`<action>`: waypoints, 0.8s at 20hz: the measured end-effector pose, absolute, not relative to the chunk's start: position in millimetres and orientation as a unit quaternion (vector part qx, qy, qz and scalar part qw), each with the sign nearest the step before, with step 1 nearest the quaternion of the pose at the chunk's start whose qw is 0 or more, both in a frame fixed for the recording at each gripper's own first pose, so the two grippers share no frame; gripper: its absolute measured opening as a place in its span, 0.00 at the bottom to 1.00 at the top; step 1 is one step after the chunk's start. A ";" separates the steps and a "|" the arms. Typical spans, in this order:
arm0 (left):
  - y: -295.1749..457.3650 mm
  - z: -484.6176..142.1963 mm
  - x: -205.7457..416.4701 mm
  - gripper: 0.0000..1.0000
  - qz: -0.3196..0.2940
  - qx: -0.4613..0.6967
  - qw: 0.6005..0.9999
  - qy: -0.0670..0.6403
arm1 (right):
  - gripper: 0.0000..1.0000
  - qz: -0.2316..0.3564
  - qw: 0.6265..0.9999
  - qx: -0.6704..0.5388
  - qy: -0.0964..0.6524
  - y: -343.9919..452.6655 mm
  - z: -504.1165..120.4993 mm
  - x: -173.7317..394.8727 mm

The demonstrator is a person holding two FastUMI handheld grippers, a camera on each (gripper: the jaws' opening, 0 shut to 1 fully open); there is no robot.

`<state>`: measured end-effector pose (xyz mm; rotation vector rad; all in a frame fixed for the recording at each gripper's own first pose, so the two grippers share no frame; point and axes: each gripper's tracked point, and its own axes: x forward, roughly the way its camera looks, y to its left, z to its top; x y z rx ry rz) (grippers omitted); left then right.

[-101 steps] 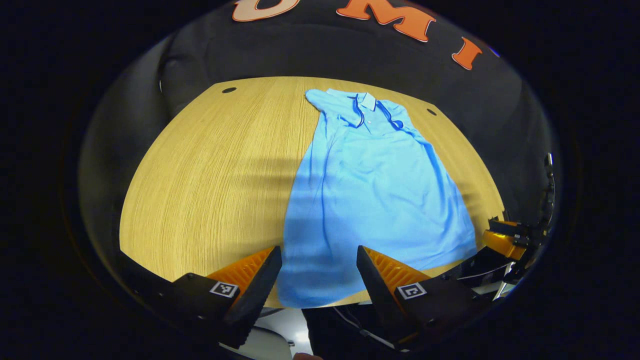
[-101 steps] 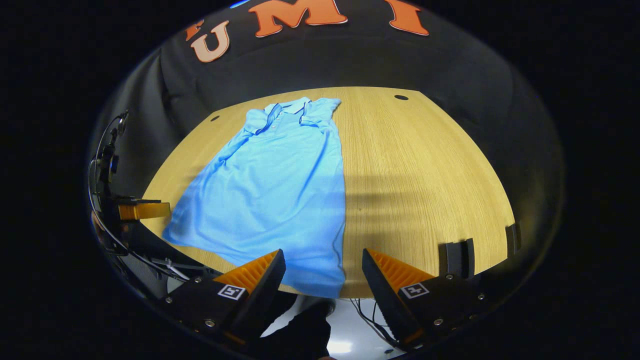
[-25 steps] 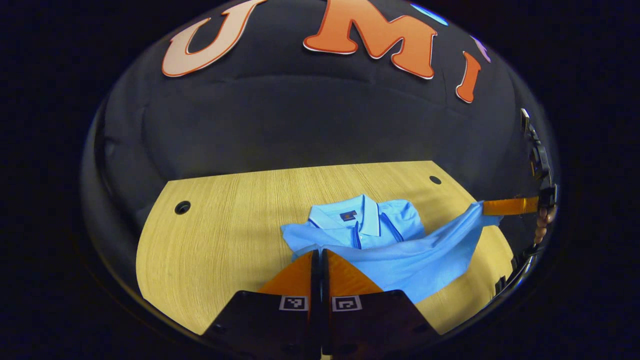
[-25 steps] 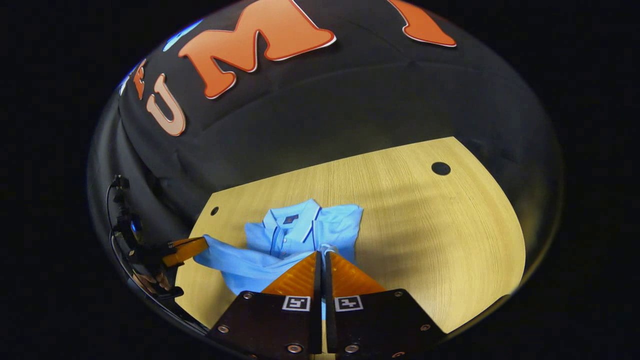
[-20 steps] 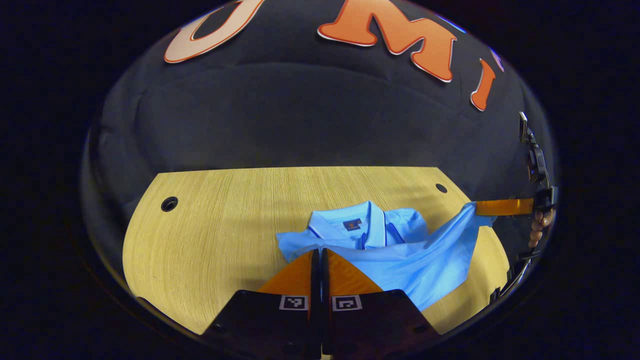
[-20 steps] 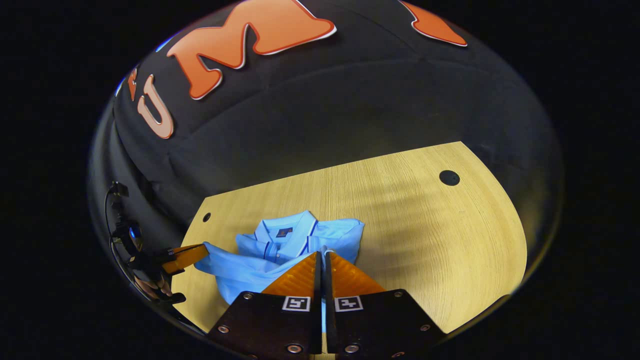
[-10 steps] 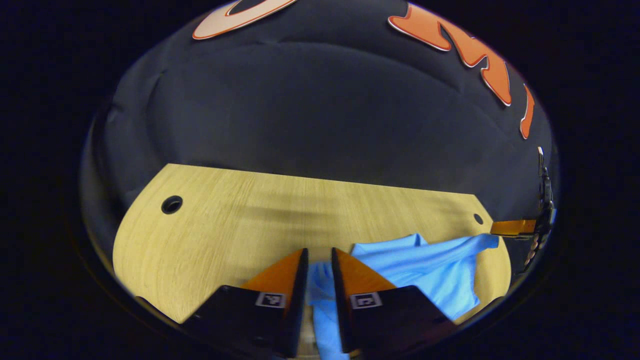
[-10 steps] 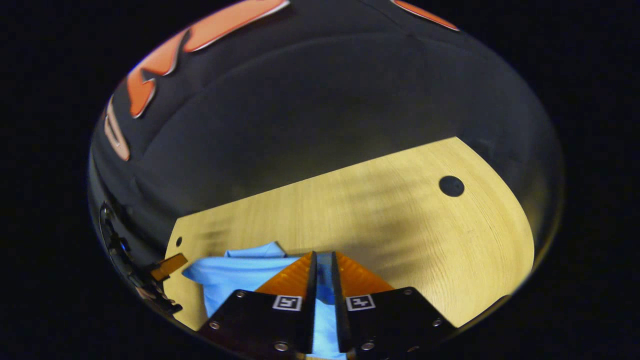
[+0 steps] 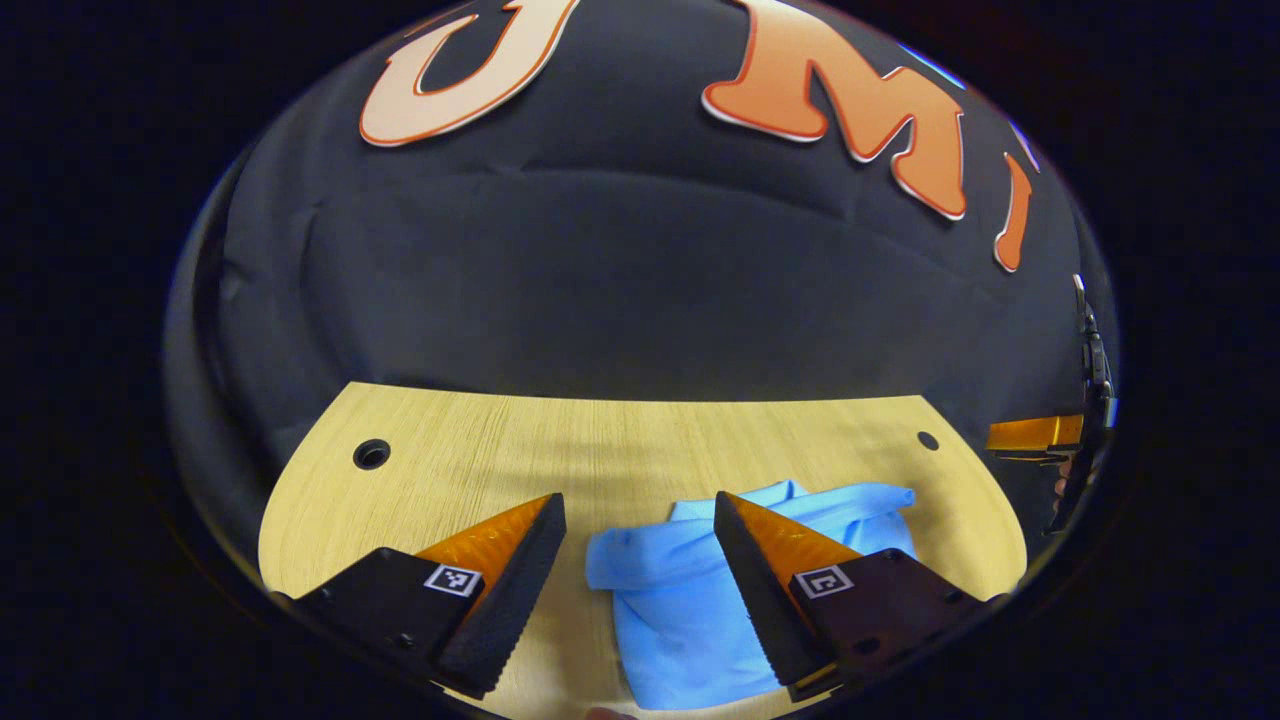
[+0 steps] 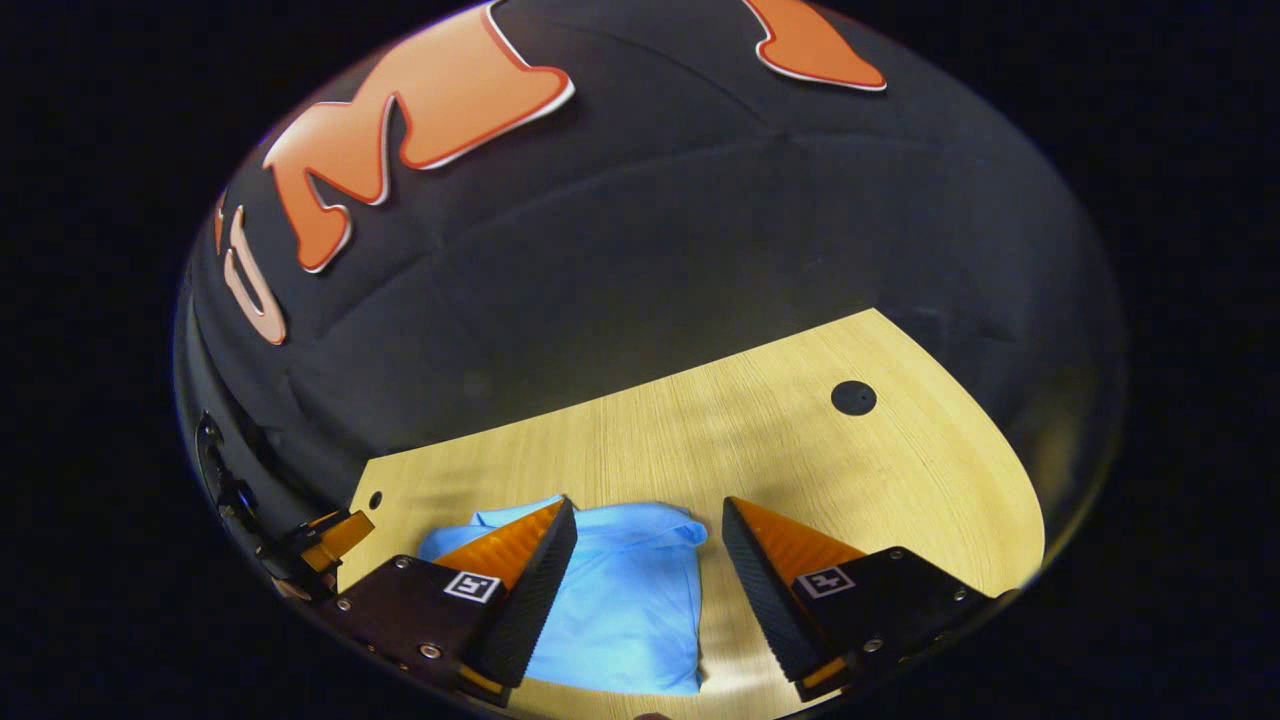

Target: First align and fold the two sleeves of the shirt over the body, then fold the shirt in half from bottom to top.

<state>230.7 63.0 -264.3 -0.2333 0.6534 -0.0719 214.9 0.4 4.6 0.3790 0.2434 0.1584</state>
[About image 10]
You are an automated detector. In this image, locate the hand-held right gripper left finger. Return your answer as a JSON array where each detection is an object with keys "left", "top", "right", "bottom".
[{"left": 333, "top": 497, "right": 579, "bottom": 709}]

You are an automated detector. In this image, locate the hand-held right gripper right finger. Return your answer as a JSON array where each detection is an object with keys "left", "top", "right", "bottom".
[{"left": 722, "top": 496, "right": 1021, "bottom": 703}]

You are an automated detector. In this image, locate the light blue T-shirt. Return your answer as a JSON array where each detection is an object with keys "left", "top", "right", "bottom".
[{"left": 417, "top": 495, "right": 709, "bottom": 698}]

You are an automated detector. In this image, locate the black backdrop cloth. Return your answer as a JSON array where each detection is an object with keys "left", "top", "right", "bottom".
[{"left": 175, "top": 0, "right": 1126, "bottom": 521}]

